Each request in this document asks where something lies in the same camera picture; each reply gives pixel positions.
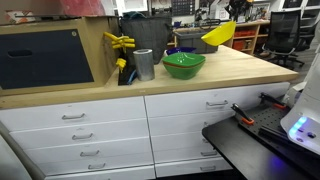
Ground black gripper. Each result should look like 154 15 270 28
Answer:
225 0 253 22

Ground yellow plastic bowl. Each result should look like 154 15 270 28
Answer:
201 21 236 46

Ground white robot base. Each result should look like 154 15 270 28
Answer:
280 55 320 154

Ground green plastic bowl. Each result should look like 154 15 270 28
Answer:
162 52 206 80

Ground blue bowl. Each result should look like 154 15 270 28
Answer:
165 47 196 56

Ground wooden shelf unit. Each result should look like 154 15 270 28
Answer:
173 19 272 56

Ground black office chair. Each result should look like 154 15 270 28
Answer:
262 10 304 70

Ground grey plastic tote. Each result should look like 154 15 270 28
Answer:
175 30 218 54

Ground grey fabric bin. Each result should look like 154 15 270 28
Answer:
120 14 172 64

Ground silver metal cylinder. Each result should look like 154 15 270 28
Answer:
133 49 155 81

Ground black orange clamp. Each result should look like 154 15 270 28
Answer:
259 92 286 109
231 103 254 125

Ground yellow clamp tools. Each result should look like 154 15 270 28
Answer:
103 32 136 72

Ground black perforated board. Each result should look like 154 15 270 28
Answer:
235 104 320 162

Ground black tool holder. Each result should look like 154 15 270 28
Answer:
118 65 137 86

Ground white drawer cabinet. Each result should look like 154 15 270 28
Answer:
0 82 288 180

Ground wooden box with black panel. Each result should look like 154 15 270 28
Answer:
0 16 119 96

